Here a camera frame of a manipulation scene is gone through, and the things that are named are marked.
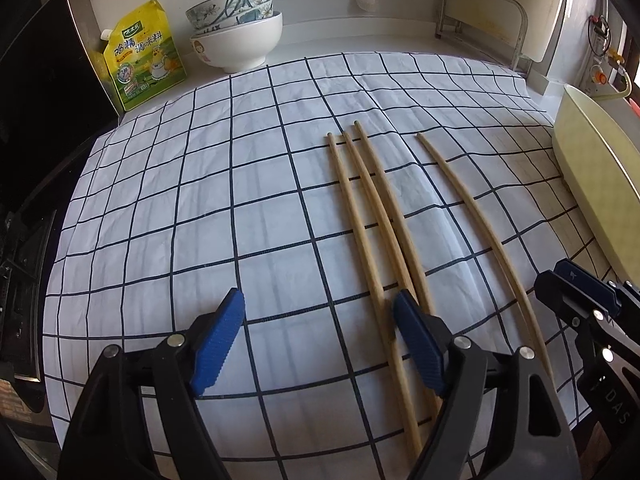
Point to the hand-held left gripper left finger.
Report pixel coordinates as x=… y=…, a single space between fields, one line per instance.
x=220 y=345

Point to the white bowl with cartoon face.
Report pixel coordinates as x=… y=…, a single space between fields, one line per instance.
x=240 y=47

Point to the black gas stove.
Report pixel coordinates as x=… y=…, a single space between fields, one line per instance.
x=30 y=285

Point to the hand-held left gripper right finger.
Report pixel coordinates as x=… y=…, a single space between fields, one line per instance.
x=417 y=345

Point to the checked white cloth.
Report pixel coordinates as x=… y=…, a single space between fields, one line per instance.
x=200 y=235

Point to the single wooden chopstick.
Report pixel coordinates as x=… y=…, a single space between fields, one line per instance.
x=376 y=200
x=492 y=237
x=391 y=203
x=357 y=240

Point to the gas valve with red knobs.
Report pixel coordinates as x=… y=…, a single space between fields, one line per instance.
x=600 y=76

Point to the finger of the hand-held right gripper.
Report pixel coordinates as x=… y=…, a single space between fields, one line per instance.
x=592 y=285
x=560 y=300

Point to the floral patterned bowl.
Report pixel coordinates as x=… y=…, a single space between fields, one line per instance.
x=225 y=5
x=255 y=16

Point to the yellow seasoning pouch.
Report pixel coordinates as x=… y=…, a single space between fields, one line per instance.
x=145 y=60

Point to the pale yellow plastic tray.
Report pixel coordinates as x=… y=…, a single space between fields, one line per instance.
x=595 y=170

